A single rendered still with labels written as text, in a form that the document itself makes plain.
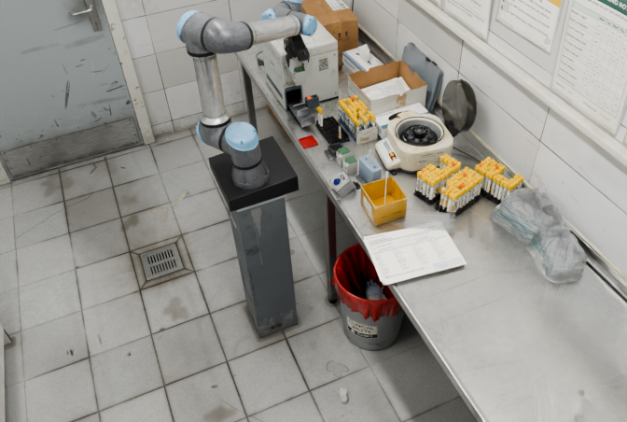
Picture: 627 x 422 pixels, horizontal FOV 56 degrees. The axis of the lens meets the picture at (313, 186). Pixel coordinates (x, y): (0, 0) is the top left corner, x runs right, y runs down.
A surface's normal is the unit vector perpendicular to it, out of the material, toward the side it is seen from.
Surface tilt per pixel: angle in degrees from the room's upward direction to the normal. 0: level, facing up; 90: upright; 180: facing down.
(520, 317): 0
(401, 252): 1
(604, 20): 95
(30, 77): 90
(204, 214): 0
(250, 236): 90
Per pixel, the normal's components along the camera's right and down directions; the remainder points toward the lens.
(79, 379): -0.04, -0.73
